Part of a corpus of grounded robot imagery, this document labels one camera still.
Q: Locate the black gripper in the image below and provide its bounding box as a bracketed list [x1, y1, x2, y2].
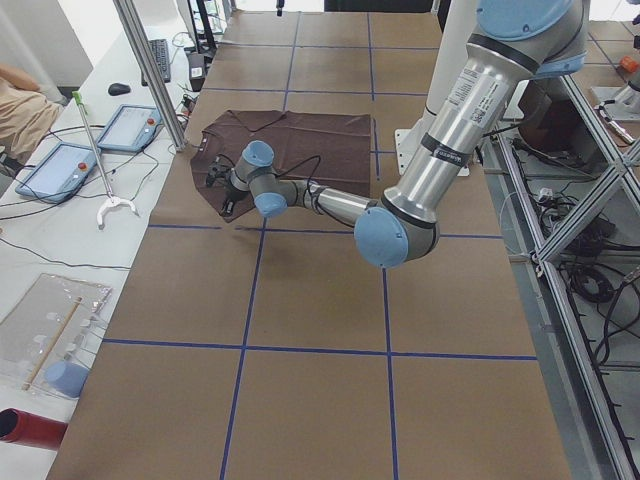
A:
[221, 184, 249, 214]

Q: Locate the brown t-shirt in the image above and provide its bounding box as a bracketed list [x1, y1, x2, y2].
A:
[190, 110, 371, 222]

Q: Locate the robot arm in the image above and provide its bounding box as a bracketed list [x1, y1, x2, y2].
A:
[226, 1, 590, 268]

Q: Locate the black box with label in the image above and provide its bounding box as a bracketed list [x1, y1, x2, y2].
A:
[187, 52, 207, 92]

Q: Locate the reacher grabber stick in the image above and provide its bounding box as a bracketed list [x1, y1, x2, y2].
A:
[72, 90, 139, 230]

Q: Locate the far blue teach pendant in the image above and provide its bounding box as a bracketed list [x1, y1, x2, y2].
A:
[97, 104, 162, 153]

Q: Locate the blue teach pendant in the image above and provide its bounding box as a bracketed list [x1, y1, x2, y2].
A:
[97, 104, 162, 153]
[15, 142, 97, 204]

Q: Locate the black keyboard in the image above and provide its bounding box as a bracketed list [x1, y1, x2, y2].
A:
[148, 39, 171, 83]

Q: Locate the black computer mouse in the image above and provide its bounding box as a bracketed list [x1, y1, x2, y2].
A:
[108, 83, 131, 96]

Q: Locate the near blue teach pendant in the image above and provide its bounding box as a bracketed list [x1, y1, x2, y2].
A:
[15, 142, 97, 204]

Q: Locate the wooden stick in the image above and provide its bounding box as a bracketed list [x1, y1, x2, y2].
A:
[21, 297, 82, 391]

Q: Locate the seated person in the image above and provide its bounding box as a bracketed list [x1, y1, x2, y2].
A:
[1, 63, 63, 165]

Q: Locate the clear plastic bag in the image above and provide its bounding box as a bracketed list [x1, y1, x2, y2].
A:
[1, 274, 112, 399]

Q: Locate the blue plastic cup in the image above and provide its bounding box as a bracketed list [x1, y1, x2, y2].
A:
[45, 361, 89, 398]

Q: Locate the red cylinder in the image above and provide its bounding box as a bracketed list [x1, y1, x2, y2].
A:
[1, 408, 68, 450]

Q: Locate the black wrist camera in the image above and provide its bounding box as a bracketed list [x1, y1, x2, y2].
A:
[205, 157, 233, 188]

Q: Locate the aluminium frame post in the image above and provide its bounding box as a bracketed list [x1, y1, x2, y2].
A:
[113, 0, 186, 152]

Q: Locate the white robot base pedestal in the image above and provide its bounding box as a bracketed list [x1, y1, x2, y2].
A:
[395, 0, 478, 175]

